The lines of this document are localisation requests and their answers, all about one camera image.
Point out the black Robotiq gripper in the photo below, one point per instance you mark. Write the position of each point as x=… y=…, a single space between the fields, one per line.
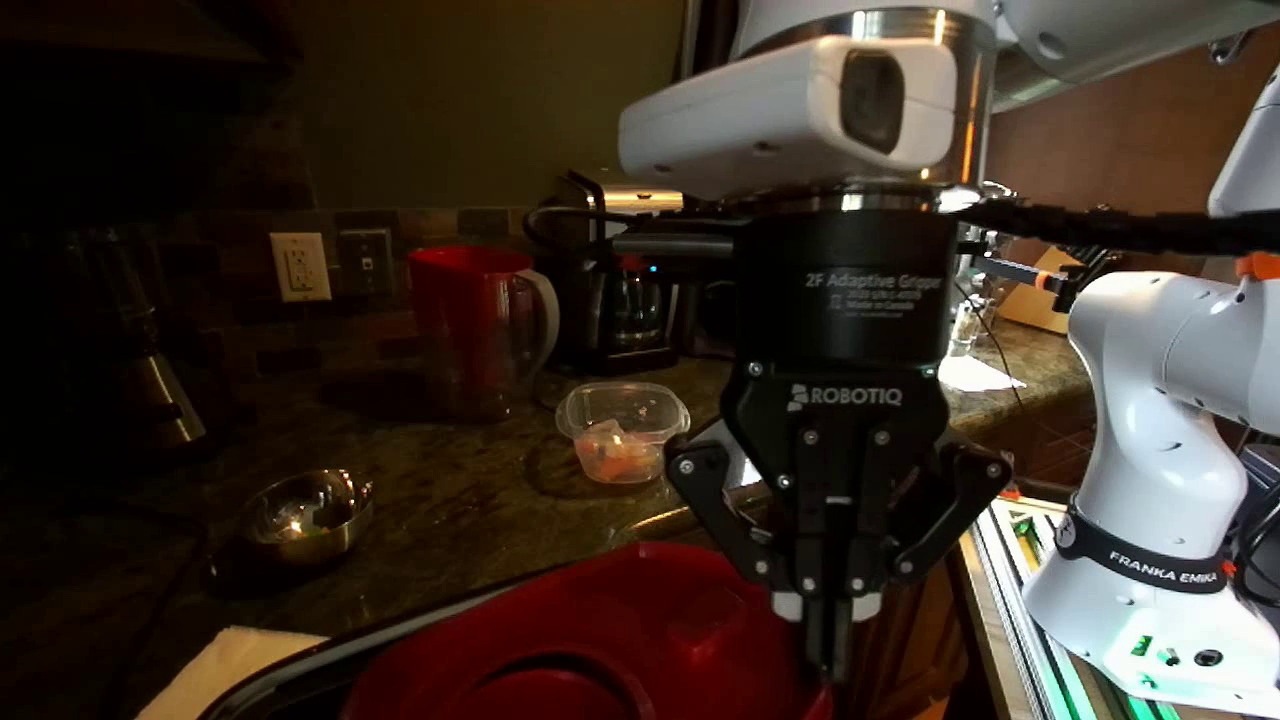
x=846 y=403

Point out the red cloth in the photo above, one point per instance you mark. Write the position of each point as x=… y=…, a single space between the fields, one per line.
x=627 y=642

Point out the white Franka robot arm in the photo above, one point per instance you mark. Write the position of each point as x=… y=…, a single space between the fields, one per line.
x=1163 y=443

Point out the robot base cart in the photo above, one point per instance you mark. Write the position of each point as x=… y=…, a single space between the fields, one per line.
x=1023 y=572

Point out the silver toaster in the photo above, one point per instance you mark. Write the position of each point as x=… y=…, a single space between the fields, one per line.
x=307 y=667

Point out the clear plastic food container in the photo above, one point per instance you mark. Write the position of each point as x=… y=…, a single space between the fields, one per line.
x=621 y=429

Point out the black silver coffee maker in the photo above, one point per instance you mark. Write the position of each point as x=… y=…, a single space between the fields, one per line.
x=640 y=292

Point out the red plastic pitcher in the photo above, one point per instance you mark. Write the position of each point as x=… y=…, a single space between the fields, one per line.
x=461 y=325

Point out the dark curtain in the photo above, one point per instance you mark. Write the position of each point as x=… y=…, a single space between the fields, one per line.
x=704 y=35

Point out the steel bowl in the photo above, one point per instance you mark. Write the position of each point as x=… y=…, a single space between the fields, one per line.
x=301 y=518

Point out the white paper napkin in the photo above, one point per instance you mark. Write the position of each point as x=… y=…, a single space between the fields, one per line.
x=221 y=673

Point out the dark kitchen appliance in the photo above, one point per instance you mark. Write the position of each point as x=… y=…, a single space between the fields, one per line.
x=152 y=361

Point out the dark wall switch plate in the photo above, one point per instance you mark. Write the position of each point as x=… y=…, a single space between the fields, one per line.
x=365 y=260

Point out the white wall outlet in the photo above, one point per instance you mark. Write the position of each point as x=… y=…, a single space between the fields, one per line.
x=301 y=267

